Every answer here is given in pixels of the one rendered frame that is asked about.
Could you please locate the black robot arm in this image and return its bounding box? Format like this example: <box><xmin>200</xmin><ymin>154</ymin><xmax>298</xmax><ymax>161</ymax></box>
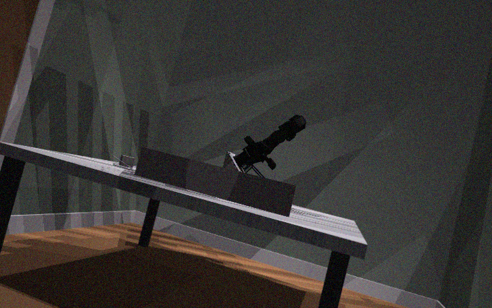
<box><xmin>233</xmin><ymin>115</ymin><xmax>307</xmax><ymax>167</ymax></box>

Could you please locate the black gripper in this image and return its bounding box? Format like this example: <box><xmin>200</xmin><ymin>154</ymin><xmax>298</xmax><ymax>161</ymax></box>
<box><xmin>244</xmin><ymin>136</ymin><xmax>276</xmax><ymax>170</ymax></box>

